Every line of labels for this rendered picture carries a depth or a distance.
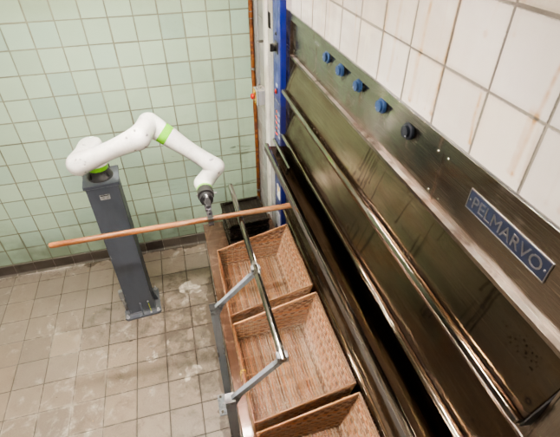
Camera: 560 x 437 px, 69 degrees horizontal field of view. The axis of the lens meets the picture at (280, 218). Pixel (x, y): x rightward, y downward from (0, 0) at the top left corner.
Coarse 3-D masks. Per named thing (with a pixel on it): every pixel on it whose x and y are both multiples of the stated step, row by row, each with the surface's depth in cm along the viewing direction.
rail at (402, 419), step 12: (276, 168) 214; (288, 192) 197; (300, 216) 182; (312, 240) 169; (324, 264) 158; (336, 288) 148; (348, 312) 140; (360, 336) 132; (372, 360) 125; (384, 384) 119; (396, 408) 114; (408, 432) 109
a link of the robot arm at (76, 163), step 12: (144, 120) 216; (132, 132) 206; (144, 132) 208; (108, 144) 212; (120, 144) 209; (132, 144) 207; (144, 144) 209; (72, 156) 219; (84, 156) 217; (96, 156) 215; (108, 156) 215; (72, 168) 219; (84, 168) 220
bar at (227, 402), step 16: (240, 224) 217; (256, 272) 189; (240, 288) 197; (224, 304) 203; (272, 320) 168; (272, 336) 163; (224, 352) 224; (224, 368) 233; (272, 368) 159; (224, 384) 243; (256, 384) 163; (224, 400) 262
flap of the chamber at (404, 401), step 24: (312, 192) 201; (312, 216) 185; (336, 240) 173; (336, 264) 161; (360, 288) 152; (360, 312) 143; (384, 336) 136; (384, 360) 128; (408, 360) 129; (408, 384) 122; (408, 408) 116; (432, 408) 117; (432, 432) 112
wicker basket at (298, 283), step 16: (256, 240) 269; (272, 240) 272; (288, 240) 262; (224, 256) 270; (240, 256) 274; (256, 256) 277; (272, 256) 281; (288, 256) 261; (224, 272) 270; (240, 272) 270; (272, 272) 269; (288, 272) 259; (304, 272) 236; (224, 288) 254; (256, 288) 259; (272, 288) 259; (288, 288) 258; (304, 288) 226; (240, 304) 249; (256, 304) 226; (272, 304) 228; (240, 320) 230
